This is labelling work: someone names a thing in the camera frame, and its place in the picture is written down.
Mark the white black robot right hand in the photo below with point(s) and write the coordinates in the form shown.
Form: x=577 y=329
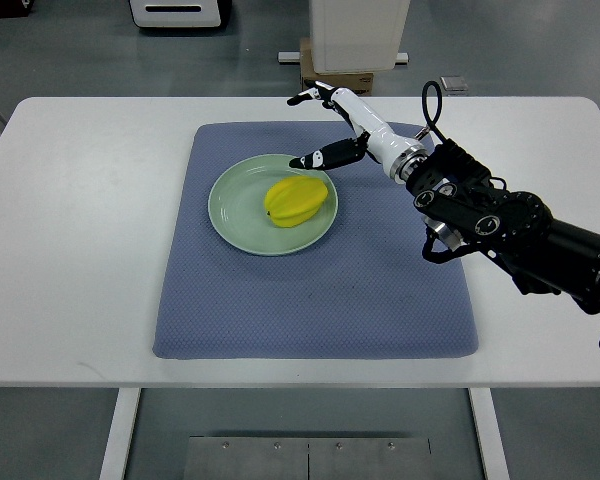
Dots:
x=373 y=137

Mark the yellow starfruit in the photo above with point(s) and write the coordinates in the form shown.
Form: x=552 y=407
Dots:
x=294 y=200

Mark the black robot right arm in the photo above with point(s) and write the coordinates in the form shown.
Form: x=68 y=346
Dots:
x=468 y=210

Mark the small grey floor plate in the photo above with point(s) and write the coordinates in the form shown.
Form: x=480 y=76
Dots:
x=454 y=83

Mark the pale green plate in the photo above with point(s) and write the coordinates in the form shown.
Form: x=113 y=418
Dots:
x=237 y=211

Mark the brown cardboard box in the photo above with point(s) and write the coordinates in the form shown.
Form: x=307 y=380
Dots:
x=313 y=68

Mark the white column housing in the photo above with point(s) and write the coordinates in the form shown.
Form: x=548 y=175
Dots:
x=351 y=36

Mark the blue textured mat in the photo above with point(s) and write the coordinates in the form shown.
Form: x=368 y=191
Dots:
x=362 y=291

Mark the white machine base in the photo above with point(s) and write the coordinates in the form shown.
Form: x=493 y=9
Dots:
x=175 y=14

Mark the white right table leg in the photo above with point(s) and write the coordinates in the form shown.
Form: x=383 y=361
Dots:
x=488 y=434

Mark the white table leg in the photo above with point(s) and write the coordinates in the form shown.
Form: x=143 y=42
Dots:
x=120 y=435
x=488 y=434

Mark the white left table leg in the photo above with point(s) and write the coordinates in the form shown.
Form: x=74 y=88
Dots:
x=120 y=435

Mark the white floor rail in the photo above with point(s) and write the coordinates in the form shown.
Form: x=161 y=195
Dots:
x=294 y=57

